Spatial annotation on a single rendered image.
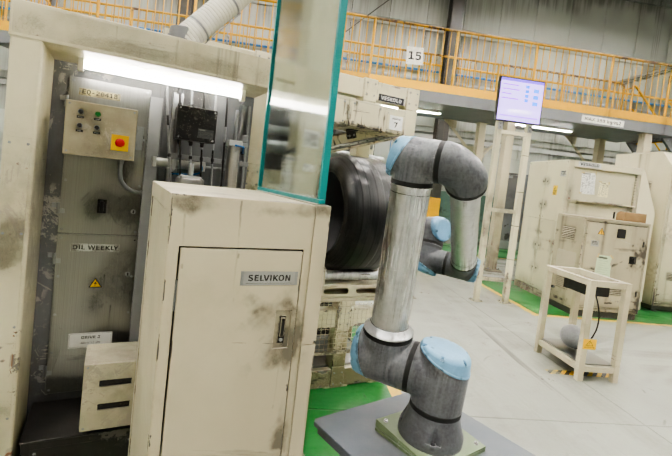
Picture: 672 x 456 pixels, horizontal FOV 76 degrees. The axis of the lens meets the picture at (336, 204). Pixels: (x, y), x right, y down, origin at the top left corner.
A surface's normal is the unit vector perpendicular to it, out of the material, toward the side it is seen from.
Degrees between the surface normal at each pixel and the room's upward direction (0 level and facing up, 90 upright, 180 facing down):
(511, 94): 90
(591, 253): 90
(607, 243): 90
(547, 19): 90
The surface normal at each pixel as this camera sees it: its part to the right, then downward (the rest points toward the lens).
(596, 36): 0.11, 0.07
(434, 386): -0.41, 0.04
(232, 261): 0.45, 0.10
